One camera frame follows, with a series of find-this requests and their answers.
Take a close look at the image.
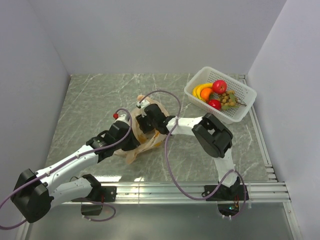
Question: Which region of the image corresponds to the bunch of brown longans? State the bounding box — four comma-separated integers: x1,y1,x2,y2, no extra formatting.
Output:
217,90,247,110

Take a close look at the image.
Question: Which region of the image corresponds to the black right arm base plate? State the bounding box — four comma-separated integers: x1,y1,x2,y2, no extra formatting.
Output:
206,184,249,201

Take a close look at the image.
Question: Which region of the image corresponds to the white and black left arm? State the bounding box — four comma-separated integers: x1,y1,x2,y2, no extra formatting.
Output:
10,119,139,223

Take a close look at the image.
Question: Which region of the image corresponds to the aluminium table edge rail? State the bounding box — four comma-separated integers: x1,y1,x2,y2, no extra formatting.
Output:
26,182,292,205

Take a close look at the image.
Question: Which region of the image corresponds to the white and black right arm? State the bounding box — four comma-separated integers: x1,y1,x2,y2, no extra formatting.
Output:
136,100,249,201

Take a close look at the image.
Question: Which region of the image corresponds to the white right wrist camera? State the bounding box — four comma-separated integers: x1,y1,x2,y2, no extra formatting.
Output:
136,99,151,118

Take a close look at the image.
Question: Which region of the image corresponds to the yellow banana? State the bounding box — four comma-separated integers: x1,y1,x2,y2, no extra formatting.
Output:
192,83,213,103

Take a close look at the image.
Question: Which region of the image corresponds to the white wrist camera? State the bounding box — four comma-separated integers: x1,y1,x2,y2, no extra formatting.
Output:
136,99,151,118
113,113,130,125

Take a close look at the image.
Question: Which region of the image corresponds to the large red apple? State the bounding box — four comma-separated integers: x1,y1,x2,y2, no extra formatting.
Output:
212,79,228,95

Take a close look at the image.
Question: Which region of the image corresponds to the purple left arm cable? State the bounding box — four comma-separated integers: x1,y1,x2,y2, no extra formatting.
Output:
0,108,133,230

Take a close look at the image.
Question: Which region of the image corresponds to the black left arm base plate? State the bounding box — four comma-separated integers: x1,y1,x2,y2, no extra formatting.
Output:
72,186,117,203

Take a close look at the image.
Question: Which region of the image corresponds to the red fruit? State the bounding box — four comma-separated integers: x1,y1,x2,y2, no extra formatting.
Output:
207,99,222,111

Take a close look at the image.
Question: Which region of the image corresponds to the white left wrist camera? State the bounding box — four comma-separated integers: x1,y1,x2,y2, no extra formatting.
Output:
113,113,130,125

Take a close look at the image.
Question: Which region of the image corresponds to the peach plastic bag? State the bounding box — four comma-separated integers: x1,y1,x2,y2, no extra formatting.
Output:
114,107,166,164

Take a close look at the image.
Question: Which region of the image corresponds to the white perforated plastic basket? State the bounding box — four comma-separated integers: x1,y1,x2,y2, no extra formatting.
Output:
184,66,257,124

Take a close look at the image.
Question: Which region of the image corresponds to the black left controller box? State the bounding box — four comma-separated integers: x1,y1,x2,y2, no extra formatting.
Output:
80,204,103,217

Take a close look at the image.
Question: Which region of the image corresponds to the right controller board with led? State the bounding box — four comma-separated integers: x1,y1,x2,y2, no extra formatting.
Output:
217,203,240,218

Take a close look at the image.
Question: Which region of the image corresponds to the orange tangerine with leaf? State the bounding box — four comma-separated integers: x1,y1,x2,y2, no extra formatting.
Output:
200,87,213,102

